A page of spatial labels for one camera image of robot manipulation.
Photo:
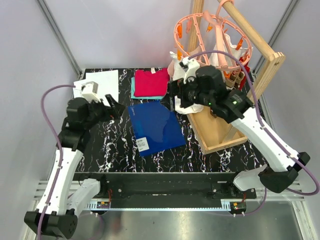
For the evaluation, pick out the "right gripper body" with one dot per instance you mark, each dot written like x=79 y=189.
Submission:
x=190 y=94

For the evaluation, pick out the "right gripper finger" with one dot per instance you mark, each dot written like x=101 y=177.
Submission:
x=169 y=103
x=173 y=87

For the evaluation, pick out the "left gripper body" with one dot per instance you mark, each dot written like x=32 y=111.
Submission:
x=99 y=112

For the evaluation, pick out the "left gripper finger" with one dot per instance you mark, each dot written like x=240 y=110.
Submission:
x=118 y=109
x=111 y=101

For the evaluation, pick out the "white paper sheets stack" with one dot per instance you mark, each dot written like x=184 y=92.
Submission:
x=108 y=83

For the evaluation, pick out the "blue plastic folder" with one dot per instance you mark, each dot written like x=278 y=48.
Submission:
x=155 y=128

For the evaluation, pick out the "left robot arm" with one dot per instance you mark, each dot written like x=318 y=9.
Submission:
x=60 y=165

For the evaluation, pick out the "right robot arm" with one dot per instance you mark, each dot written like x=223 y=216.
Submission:
x=283 y=162

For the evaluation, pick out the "white hanging towel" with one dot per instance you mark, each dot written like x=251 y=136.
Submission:
x=180 y=70

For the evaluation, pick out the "teal folded shirt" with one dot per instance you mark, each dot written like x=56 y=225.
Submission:
x=142 y=97

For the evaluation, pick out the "red folded shirt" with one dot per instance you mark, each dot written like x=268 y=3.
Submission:
x=151 y=83

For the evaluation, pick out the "brown striped socks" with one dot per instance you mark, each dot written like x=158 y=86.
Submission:
x=234 y=80

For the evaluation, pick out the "red hanging cloth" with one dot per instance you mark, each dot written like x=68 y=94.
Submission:
x=247 y=68

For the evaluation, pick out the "pink round clip hanger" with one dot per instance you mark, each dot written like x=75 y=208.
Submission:
x=194 y=32

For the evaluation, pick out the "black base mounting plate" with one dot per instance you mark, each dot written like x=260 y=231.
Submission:
x=168 y=191

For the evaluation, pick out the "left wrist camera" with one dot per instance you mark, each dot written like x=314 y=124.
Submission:
x=89 y=91

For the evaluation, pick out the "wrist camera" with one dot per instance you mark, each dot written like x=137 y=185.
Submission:
x=190 y=66
x=89 y=91

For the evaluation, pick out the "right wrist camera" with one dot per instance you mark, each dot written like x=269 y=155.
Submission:
x=190 y=66

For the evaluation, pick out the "wooden drying rack frame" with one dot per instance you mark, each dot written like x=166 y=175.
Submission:
x=214 y=134

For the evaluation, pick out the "aluminium rail frame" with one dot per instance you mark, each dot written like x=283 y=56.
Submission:
x=233 y=207

